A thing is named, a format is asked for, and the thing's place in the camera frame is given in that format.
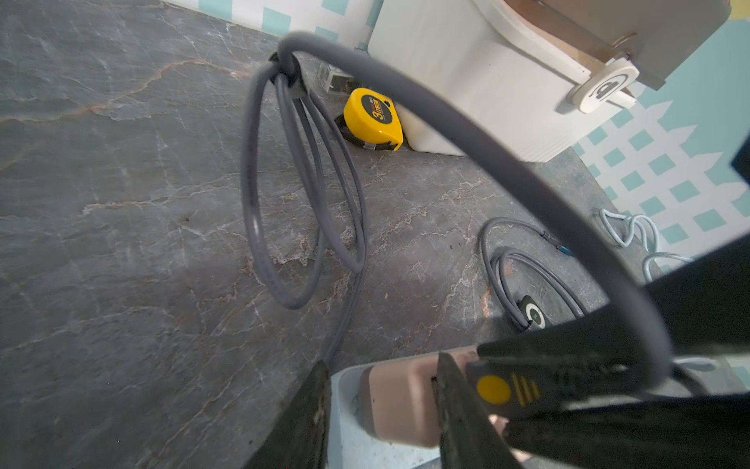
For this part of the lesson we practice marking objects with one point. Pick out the black mp3 player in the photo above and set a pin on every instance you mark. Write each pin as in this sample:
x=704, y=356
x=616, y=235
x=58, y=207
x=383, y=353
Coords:
x=534, y=317

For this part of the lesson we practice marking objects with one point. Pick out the black relay module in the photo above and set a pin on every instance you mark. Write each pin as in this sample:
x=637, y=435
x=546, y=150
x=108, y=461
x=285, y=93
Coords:
x=335, y=81

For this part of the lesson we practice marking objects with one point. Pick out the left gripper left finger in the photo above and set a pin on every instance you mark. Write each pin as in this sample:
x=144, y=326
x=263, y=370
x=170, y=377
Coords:
x=299, y=438

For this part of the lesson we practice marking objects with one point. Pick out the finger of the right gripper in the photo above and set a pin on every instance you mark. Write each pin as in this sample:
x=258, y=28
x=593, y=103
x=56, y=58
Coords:
x=702, y=308
x=698, y=432

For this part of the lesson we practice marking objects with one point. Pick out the pink USB charger adapter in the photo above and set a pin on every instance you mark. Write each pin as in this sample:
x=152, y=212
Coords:
x=399, y=404

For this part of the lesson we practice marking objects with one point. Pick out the white toolbox brown lid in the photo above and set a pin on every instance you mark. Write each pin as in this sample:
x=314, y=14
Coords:
x=540, y=75

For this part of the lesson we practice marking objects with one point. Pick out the white power strip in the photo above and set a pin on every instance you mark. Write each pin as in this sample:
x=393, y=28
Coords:
x=564, y=383

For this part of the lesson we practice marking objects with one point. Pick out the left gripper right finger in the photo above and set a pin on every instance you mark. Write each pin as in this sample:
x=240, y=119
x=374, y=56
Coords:
x=468, y=439

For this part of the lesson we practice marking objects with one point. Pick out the yellow tape measure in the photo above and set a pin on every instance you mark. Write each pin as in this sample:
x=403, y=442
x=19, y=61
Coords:
x=369, y=121

